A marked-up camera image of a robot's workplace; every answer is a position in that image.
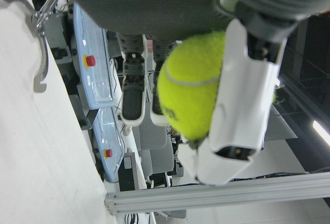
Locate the grey and white robot hand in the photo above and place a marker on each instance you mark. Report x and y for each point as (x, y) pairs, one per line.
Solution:
(159, 4)

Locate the yellow tennis ball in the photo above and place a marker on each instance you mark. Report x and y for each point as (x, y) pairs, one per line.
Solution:
(190, 92)

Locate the blue-grey teach pendant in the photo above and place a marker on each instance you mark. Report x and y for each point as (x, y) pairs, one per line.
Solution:
(108, 136)
(91, 79)

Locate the metal table clamp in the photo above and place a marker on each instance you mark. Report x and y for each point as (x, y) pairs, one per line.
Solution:
(42, 61)

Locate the grey office chair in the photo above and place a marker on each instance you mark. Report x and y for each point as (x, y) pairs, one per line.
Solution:
(154, 136)

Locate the grey finned metal box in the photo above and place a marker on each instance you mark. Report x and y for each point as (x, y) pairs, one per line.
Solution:
(90, 118)

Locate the black box with label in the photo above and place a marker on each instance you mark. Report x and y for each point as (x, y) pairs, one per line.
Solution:
(127, 167)

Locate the aluminium extrusion beam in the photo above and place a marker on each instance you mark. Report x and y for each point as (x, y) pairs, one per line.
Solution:
(206, 195)

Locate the white ceiling light strip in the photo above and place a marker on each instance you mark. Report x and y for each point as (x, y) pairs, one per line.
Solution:
(321, 131)

